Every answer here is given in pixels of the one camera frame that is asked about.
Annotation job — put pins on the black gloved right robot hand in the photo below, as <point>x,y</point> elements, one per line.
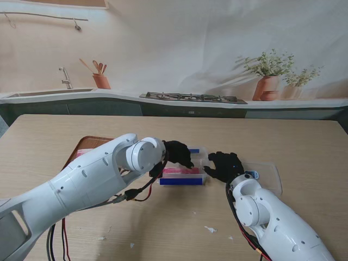
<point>225,166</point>

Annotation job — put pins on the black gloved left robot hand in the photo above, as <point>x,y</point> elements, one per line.
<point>179,155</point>

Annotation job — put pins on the raw bacon slices stack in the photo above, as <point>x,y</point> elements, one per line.
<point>185,171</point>

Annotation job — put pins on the clear plastic container blue tape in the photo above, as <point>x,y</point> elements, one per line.
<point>179,181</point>

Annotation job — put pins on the clear lid with blue label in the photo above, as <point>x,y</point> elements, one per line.
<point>269,174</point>

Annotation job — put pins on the raw pink bacon slice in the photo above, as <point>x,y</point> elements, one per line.
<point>81,152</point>

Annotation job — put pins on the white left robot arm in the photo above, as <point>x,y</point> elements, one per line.
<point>81,185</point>

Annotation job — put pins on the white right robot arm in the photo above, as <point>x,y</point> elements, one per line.
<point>272,217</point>

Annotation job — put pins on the brown wooden tray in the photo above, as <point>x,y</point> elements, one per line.
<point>89,141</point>

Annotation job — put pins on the printed kitchen backdrop cloth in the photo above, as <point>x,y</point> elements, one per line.
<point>174,40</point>

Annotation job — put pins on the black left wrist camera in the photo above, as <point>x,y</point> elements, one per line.
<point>155,171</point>

